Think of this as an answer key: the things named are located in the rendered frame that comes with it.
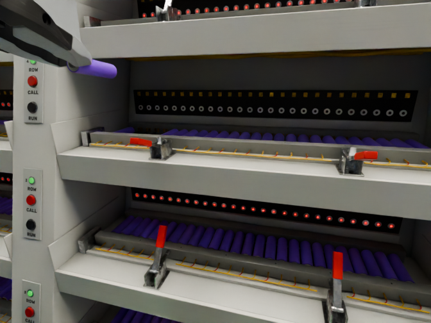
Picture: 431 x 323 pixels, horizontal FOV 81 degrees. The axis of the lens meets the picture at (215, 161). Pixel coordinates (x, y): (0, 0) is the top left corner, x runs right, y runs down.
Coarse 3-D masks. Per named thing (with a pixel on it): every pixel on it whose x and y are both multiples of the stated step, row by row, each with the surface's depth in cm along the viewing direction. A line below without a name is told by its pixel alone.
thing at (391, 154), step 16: (96, 144) 44; (128, 144) 43; (176, 144) 41; (192, 144) 41; (208, 144) 40; (224, 144) 39; (240, 144) 39; (256, 144) 38; (272, 144) 37; (288, 144) 37; (304, 144) 36; (320, 144) 36; (336, 144) 36; (320, 160) 34; (368, 160) 34; (384, 160) 34; (400, 160) 33; (416, 160) 33
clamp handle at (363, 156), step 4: (356, 148) 31; (352, 152) 31; (356, 152) 31; (360, 152) 26; (364, 152) 25; (368, 152) 25; (372, 152) 25; (376, 152) 25; (348, 156) 31; (352, 156) 30; (356, 156) 28; (360, 156) 26; (364, 156) 25; (368, 156) 25; (372, 156) 25; (376, 156) 25; (364, 160) 28
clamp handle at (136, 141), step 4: (132, 140) 32; (136, 140) 32; (140, 140) 32; (144, 140) 33; (148, 140) 34; (156, 140) 38; (160, 140) 38; (136, 144) 32; (140, 144) 32; (144, 144) 33; (148, 144) 34; (152, 144) 35; (156, 144) 36; (160, 144) 38
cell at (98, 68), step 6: (96, 60) 30; (72, 66) 27; (84, 66) 28; (90, 66) 28; (96, 66) 29; (102, 66) 30; (108, 66) 31; (114, 66) 33; (78, 72) 28; (84, 72) 28; (90, 72) 29; (96, 72) 30; (102, 72) 30; (108, 72) 31; (114, 72) 32
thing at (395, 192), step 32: (64, 128) 42; (96, 128) 48; (352, 128) 46; (384, 128) 45; (64, 160) 42; (96, 160) 40; (128, 160) 38; (192, 160) 38; (224, 160) 37; (256, 160) 37; (192, 192) 37; (224, 192) 36; (256, 192) 34; (288, 192) 33; (320, 192) 32; (352, 192) 31; (384, 192) 30; (416, 192) 29
